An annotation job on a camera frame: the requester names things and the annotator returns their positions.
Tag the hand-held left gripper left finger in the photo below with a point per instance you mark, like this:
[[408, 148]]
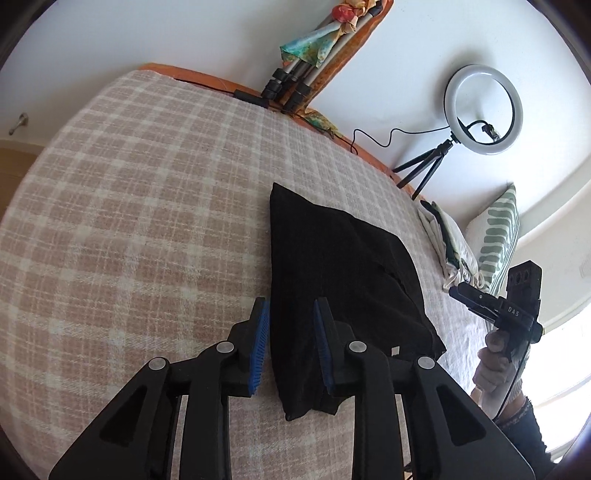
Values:
[[261, 341]]

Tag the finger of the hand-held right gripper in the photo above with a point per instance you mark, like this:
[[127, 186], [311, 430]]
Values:
[[475, 291], [482, 313]]

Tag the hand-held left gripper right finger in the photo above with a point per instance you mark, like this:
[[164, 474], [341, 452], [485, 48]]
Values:
[[322, 341]]

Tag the black t-shirt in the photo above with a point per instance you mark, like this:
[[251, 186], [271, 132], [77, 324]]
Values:
[[332, 258]]

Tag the person's right forearm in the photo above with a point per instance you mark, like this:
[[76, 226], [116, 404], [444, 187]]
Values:
[[526, 429]]

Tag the person's right hand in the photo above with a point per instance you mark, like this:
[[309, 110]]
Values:
[[494, 369]]

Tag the folded white cloth pile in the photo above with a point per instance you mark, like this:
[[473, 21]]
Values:
[[461, 249]]

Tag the green striped cushion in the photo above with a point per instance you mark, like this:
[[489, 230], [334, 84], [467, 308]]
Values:
[[494, 230]]

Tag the dark green folded cloth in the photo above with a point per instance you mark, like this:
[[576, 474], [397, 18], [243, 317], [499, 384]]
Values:
[[445, 230]]

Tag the black mini tripod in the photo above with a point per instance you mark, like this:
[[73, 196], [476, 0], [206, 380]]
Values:
[[427, 170]]

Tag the black gooseneck phone holder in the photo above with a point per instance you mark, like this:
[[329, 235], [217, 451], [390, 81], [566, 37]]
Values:
[[485, 127]]

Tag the pink checked bed blanket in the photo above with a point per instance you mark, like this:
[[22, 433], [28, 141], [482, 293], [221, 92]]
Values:
[[138, 230]]

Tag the grey folded tripod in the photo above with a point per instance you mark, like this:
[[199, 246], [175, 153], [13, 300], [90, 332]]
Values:
[[304, 76]]

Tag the orange mattress edge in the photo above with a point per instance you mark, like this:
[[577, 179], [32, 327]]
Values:
[[194, 76]]

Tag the colourful silk scarf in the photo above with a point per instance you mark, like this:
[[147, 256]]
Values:
[[314, 46]]

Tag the small metal wall knob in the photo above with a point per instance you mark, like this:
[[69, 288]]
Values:
[[19, 122]]

